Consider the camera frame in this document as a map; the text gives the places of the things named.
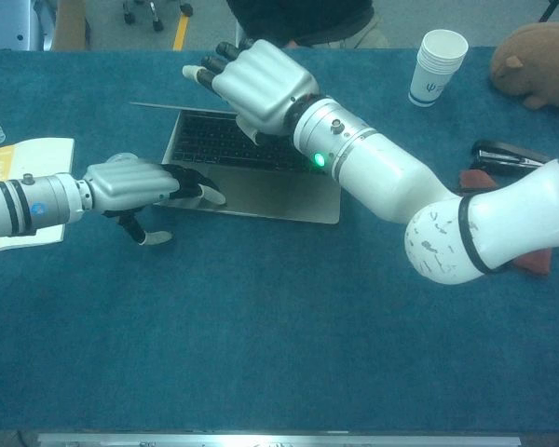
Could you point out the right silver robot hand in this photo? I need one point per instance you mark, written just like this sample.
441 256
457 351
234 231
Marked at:
265 88

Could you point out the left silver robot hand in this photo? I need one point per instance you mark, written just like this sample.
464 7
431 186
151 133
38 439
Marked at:
130 184

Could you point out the silver laptop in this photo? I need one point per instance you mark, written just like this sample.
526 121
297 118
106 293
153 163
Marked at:
279 195

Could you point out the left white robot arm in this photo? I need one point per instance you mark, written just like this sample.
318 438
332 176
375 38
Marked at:
28 207

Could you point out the clear jar of paper clips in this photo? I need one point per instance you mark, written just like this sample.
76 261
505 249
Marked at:
121 157

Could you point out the seated person in black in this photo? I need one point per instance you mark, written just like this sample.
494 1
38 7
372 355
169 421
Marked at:
317 21

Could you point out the orange white Lexicon booklet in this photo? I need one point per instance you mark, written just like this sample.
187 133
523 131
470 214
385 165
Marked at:
37 156

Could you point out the office chair wheel base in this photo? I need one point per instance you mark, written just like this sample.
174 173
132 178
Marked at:
156 14

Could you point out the brown cardboard box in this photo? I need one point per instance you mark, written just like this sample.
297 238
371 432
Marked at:
70 25

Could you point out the white paper cup stack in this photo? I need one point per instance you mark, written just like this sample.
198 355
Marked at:
435 70

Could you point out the blue carpet table cover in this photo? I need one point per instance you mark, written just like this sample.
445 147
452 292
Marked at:
214 335

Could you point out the grey metal cabinet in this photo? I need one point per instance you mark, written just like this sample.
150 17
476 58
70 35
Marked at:
9 23

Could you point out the red-brown folded cloth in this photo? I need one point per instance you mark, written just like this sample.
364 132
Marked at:
477 181

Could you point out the black stapler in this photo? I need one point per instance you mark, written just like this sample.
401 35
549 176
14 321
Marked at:
503 156

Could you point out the brown plush animal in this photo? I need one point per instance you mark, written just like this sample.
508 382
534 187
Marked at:
535 65

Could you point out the black tripod legs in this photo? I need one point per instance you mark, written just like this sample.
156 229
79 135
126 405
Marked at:
547 11

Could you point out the aluminium frame rail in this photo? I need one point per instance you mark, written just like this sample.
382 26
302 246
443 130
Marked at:
279 440

